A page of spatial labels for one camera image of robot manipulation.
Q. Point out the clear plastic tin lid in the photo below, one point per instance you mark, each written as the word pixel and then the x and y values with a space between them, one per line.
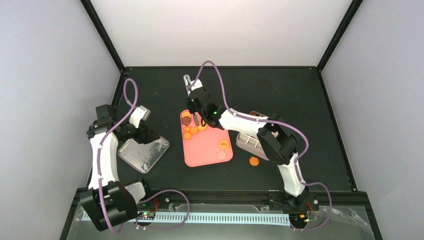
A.
pixel 143 156

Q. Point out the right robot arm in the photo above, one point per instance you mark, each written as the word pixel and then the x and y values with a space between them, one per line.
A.
pixel 278 146

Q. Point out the right base circuit board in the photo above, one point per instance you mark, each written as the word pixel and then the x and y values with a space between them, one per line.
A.
pixel 301 218

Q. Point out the pink round cookie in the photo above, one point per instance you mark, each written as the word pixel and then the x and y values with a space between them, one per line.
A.
pixel 221 155

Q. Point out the red marked dotted cracker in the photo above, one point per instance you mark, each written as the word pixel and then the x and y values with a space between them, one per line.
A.
pixel 224 144

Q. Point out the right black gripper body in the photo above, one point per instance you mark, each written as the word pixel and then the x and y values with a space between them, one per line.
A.
pixel 189 104

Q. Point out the white slotted cable duct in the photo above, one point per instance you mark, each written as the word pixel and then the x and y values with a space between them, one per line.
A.
pixel 277 219

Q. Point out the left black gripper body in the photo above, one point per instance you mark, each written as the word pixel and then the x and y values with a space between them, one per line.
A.
pixel 137 137

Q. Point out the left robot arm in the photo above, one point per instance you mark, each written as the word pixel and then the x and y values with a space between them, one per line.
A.
pixel 108 202

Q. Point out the metal serving tongs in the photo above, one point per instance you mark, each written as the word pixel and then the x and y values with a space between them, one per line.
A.
pixel 191 101

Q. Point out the white divided cookie tin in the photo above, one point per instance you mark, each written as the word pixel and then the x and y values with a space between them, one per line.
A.
pixel 250 144

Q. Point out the dark chocolate round cookie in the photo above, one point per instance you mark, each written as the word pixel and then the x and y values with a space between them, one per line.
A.
pixel 186 120

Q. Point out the pink cookie tray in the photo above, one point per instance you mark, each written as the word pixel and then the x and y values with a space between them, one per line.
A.
pixel 201 143

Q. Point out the base circuit board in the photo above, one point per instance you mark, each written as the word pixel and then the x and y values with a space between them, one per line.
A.
pixel 301 218
pixel 146 216

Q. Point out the left base circuit board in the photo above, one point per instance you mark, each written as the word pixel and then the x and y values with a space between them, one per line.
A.
pixel 146 216

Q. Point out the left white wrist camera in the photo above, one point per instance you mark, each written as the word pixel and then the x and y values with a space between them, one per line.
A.
pixel 139 114

